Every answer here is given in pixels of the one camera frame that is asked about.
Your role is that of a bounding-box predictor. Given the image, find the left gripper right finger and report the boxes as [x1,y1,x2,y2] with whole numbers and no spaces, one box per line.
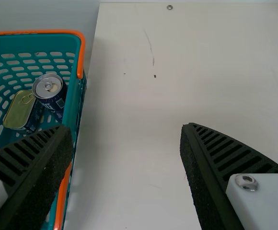
[179,122,278,230]

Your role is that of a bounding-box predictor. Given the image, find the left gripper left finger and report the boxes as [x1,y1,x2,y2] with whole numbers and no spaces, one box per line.
[0,124,74,230]

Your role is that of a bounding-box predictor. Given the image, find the teal shopping basket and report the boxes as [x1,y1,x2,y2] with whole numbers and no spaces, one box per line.
[0,30,87,230]

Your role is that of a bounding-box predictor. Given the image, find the rectangular tin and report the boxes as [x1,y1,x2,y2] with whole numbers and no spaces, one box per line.
[2,90,45,135]

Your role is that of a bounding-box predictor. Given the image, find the can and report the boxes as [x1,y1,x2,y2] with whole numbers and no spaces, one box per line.
[32,73,68,123]

